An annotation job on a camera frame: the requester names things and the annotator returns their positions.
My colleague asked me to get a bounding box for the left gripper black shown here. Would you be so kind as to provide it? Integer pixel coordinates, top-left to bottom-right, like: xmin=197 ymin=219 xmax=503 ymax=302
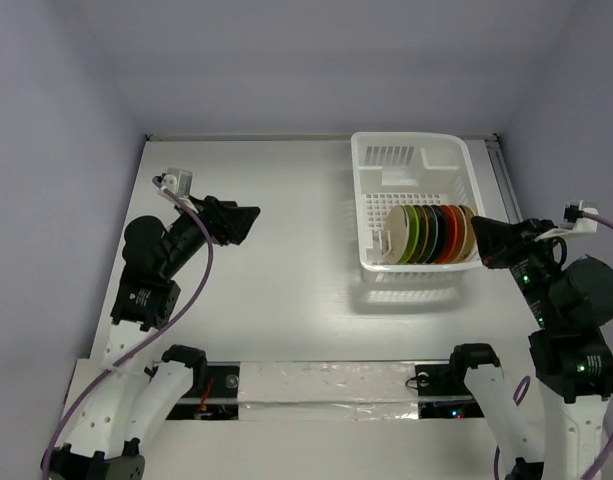
xmin=161 ymin=193 xmax=258 ymax=277

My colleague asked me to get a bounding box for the orange plate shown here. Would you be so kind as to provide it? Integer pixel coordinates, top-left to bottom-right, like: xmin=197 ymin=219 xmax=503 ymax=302
xmin=435 ymin=205 xmax=457 ymax=264

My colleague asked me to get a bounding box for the blue white patterned plate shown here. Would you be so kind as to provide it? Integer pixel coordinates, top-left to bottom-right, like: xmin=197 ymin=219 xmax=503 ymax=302
xmin=420 ymin=205 xmax=438 ymax=264

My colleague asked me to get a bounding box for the dark patterned yellow plate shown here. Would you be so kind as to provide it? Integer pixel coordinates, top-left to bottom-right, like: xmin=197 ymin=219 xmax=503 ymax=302
xmin=411 ymin=205 xmax=428 ymax=263

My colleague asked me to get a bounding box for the lime green plate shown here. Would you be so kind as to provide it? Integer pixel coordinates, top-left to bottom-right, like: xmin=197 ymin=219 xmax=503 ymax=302
xmin=402 ymin=205 xmax=420 ymax=264

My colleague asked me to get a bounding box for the beige plate with black spot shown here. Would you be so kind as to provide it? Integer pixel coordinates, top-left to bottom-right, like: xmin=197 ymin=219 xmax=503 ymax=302
xmin=381 ymin=205 xmax=412 ymax=264

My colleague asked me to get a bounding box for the beige plate with characters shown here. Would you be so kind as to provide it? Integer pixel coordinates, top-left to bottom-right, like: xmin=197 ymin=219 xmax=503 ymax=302
xmin=449 ymin=205 xmax=466 ymax=263

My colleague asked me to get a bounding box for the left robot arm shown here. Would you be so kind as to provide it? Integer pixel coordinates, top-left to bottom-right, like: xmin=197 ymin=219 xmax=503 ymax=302
xmin=41 ymin=190 xmax=261 ymax=479

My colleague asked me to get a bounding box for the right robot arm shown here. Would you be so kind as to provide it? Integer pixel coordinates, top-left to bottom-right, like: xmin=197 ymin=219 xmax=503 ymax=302
xmin=446 ymin=211 xmax=613 ymax=479

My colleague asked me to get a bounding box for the white plastic dish rack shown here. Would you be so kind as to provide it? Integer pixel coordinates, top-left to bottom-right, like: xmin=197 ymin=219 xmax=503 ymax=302
xmin=350 ymin=132 xmax=485 ymax=275

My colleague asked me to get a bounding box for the beige plate black brushmark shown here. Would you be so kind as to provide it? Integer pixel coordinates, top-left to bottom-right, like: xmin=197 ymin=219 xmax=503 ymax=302
xmin=457 ymin=205 xmax=476 ymax=263

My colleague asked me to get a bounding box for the silver foil strip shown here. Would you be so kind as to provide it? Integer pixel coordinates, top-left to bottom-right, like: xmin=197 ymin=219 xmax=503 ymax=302
xmin=237 ymin=361 xmax=418 ymax=422

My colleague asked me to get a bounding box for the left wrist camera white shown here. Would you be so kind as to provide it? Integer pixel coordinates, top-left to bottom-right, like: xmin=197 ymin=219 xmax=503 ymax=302
xmin=159 ymin=168 xmax=193 ymax=198

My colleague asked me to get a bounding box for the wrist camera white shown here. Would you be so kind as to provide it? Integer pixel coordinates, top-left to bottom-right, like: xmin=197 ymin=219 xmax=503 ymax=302
xmin=159 ymin=168 xmax=193 ymax=198
xmin=561 ymin=200 xmax=598 ymax=235

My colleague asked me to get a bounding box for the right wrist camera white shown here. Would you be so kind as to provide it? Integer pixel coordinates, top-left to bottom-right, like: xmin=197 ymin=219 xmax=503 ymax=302
xmin=561 ymin=200 xmax=598 ymax=235

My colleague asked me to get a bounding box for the metal rail right edge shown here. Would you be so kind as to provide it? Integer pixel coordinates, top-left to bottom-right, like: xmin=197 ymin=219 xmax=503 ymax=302
xmin=485 ymin=140 xmax=523 ymax=223

